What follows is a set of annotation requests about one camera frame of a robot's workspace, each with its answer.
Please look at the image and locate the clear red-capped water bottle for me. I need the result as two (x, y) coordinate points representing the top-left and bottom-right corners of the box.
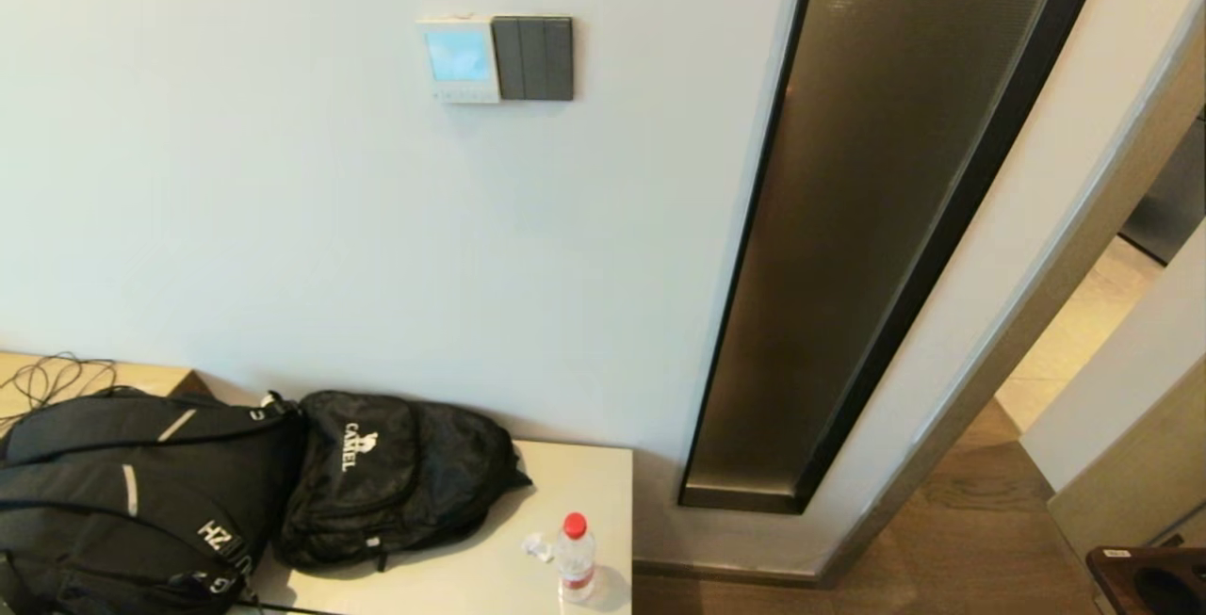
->
(554, 513), (597, 604)

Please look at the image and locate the black Camel logo backpack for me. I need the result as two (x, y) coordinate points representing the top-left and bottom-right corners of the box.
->
(271, 390), (533, 572)

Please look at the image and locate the beige door frame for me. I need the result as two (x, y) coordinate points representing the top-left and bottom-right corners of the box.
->
(815, 0), (1206, 590)

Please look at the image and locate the large black grey-striped backpack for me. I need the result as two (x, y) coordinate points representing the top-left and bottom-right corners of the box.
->
(0, 386), (308, 615)

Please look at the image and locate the black cable bundle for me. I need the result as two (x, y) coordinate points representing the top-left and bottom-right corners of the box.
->
(0, 351), (120, 429)

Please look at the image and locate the white low cabinet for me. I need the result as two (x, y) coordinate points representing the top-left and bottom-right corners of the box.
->
(226, 438), (634, 615)

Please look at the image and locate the light wood desk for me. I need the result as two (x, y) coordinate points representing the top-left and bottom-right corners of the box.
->
(0, 351), (214, 411)

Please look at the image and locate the dark grey wall switch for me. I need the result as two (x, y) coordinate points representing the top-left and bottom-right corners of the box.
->
(491, 15), (575, 103)

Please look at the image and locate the white wall thermostat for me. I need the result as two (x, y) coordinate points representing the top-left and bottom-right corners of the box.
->
(416, 16), (502, 105)

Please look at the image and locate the light wood door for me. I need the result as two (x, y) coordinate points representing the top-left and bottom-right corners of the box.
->
(1046, 351), (1206, 561)

